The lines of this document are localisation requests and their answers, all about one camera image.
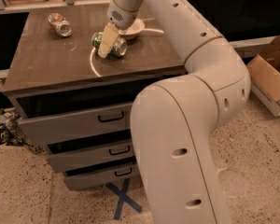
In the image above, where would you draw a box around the wire basket with clutter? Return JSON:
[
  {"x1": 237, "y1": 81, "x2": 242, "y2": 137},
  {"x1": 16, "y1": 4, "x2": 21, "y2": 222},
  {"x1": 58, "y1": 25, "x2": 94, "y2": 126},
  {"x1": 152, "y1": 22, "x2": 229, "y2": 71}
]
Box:
[{"x1": 0, "y1": 109, "x2": 45, "y2": 154}]

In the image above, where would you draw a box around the cardboard box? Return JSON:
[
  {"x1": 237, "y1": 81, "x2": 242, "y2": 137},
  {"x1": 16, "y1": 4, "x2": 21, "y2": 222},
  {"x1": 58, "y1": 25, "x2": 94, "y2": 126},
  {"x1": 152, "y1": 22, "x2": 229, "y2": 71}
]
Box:
[{"x1": 247, "y1": 36, "x2": 280, "y2": 117}]

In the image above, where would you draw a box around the green soda can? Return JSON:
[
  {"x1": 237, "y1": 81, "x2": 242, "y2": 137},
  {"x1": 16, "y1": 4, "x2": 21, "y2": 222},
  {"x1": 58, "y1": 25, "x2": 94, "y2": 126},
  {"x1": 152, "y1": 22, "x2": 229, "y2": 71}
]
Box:
[{"x1": 91, "y1": 32, "x2": 127, "y2": 58}]

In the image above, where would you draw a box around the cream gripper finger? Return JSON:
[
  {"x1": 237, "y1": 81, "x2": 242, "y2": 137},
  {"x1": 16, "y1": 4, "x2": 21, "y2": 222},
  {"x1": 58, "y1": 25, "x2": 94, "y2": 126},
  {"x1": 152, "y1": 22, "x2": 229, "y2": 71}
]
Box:
[{"x1": 98, "y1": 23, "x2": 119, "y2": 58}]

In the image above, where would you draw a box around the grey drawer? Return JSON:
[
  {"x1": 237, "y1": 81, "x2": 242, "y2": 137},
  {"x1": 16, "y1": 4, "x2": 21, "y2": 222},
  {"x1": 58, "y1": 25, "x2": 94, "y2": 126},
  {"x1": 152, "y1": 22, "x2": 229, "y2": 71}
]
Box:
[
  {"x1": 63, "y1": 162, "x2": 139, "y2": 190},
  {"x1": 19, "y1": 103, "x2": 132, "y2": 146},
  {"x1": 48, "y1": 139, "x2": 134, "y2": 173}
]

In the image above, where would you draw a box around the middle grey drawer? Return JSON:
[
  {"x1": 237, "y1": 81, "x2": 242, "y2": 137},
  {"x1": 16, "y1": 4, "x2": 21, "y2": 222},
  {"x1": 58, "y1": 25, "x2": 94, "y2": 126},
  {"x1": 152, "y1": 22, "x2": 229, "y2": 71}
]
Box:
[{"x1": 48, "y1": 139, "x2": 134, "y2": 173}]

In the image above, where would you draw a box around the orange silver soda can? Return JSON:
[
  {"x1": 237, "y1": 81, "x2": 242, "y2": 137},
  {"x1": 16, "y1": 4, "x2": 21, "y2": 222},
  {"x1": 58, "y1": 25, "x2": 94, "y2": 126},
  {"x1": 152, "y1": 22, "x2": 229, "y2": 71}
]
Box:
[{"x1": 48, "y1": 13, "x2": 72, "y2": 37}]

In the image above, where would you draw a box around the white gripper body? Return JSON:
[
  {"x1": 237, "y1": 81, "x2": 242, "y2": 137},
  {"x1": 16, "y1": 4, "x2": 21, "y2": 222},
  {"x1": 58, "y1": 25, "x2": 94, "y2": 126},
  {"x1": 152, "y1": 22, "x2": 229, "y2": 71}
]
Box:
[{"x1": 107, "y1": 0, "x2": 139, "y2": 30}]

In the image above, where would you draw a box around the bottom grey drawer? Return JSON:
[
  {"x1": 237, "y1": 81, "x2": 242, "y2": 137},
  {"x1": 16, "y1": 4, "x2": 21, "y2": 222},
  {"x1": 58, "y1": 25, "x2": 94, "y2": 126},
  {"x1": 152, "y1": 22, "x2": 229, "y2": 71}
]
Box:
[{"x1": 63, "y1": 162, "x2": 139, "y2": 190}]

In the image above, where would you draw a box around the blue tape cross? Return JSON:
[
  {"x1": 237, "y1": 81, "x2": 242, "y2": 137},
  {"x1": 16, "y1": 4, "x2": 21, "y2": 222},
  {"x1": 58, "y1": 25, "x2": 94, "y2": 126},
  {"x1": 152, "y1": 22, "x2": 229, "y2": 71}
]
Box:
[{"x1": 105, "y1": 178, "x2": 143, "y2": 220}]

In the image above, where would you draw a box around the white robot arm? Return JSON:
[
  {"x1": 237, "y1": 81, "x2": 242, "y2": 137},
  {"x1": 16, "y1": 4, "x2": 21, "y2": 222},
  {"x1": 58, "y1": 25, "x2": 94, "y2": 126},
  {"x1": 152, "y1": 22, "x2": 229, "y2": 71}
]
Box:
[{"x1": 98, "y1": 0, "x2": 251, "y2": 224}]

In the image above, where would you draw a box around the top grey drawer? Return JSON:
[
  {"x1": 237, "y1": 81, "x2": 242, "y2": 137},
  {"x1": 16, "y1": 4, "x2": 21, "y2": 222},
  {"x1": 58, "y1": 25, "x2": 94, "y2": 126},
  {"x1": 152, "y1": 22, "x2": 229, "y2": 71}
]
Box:
[{"x1": 19, "y1": 103, "x2": 132, "y2": 146}]

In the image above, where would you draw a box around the grey drawer cabinet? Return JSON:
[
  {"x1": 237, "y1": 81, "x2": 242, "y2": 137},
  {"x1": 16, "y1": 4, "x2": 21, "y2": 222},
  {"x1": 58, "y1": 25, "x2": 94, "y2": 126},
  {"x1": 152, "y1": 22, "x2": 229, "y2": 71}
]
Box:
[{"x1": 4, "y1": 5, "x2": 185, "y2": 177}]

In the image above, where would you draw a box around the white paper bowl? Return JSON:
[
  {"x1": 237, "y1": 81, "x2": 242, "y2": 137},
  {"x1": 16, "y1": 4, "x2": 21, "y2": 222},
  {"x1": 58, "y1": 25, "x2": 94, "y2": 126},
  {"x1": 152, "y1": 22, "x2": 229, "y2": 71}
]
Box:
[{"x1": 119, "y1": 19, "x2": 146, "y2": 40}]

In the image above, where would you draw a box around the metal railing beam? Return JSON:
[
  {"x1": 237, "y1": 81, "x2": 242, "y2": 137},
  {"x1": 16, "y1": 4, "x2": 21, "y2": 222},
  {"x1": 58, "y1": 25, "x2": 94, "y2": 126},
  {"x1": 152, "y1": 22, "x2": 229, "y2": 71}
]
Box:
[{"x1": 231, "y1": 36, "x2": 274, "y2": 58}]

